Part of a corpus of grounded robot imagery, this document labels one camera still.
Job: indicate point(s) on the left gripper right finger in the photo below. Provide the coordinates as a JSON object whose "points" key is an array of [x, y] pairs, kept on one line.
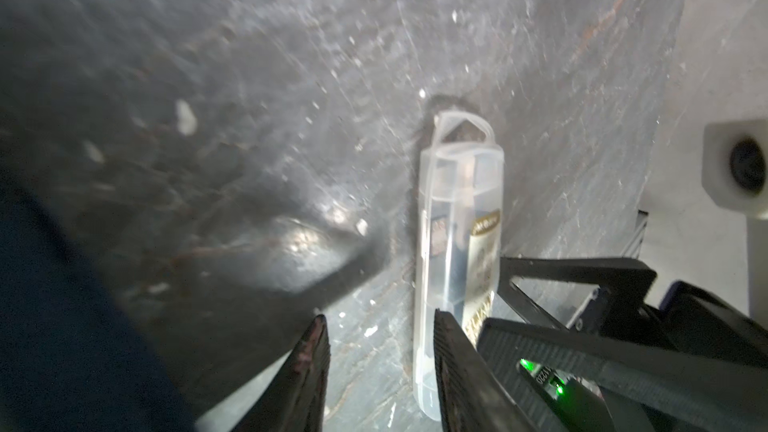
{"points": [[470, 397]]}

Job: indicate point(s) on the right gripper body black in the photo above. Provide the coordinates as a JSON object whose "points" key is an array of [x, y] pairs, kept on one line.
{"points": [[690, 320]]}

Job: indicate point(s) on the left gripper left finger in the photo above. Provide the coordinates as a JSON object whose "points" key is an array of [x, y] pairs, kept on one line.
{"points": [[295, 398]]}

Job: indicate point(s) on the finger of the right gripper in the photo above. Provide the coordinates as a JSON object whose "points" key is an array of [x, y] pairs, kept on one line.
{"points": [[712, 394], [621, 286]]}

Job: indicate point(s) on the small clear plastic object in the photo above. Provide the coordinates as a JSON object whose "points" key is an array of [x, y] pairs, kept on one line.
{"points": [[460, 209]]}

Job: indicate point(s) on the navy blue student backpack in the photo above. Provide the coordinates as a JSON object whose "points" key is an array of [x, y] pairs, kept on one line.
{"points": [[70, 359]]}

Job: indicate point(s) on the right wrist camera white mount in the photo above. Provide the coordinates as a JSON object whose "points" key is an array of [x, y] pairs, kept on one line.
{"points": [[734, 175]]}

